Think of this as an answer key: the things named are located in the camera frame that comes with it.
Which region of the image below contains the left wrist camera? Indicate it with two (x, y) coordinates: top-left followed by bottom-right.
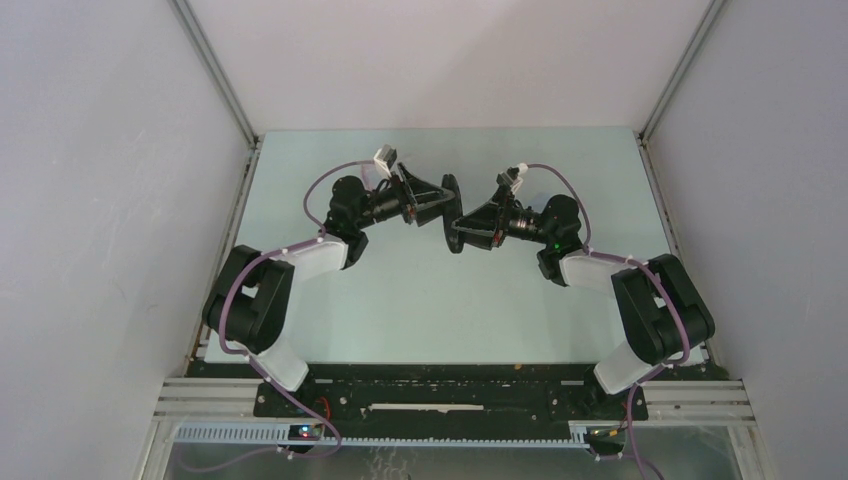
(373, 144), (397, 171)

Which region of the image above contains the left corner frame post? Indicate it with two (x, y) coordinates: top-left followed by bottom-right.
(168, 0), (259, 149)

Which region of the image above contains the right corner frame post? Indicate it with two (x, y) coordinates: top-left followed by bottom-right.
(638, 0), (732, 145)

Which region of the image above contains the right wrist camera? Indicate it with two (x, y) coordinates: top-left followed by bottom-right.
(496, 164), (528, 190)

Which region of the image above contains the black glasses case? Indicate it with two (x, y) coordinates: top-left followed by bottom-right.
(441, 174), (464, 254)

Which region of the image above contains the slotted cable duct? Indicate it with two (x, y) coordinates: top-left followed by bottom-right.
(173, 422), (601, 449)

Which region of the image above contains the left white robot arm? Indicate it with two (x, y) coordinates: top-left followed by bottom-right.
(202, 164), (462, 417)

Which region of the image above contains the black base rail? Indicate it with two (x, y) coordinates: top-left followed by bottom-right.
(188, 361), (723, 441)

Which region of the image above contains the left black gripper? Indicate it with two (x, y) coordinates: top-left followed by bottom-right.
(354, 163), (453, 230)

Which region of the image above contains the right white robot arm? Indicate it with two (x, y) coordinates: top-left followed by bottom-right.
(444, 186), (715, 418)

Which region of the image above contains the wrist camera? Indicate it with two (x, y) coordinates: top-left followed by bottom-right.
(496, 164), (528, 190)
(373, 144), (397, 171)

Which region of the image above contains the corner frame post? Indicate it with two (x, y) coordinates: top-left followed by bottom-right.
(638, 0), (732, 145)
(168, 0), (259, 149)

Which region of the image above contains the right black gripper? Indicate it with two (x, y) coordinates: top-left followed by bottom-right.
(451, 183), (554, 251)

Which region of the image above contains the aluminium frame extrusion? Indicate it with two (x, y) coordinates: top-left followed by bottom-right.
(133, 377), (260, 479)

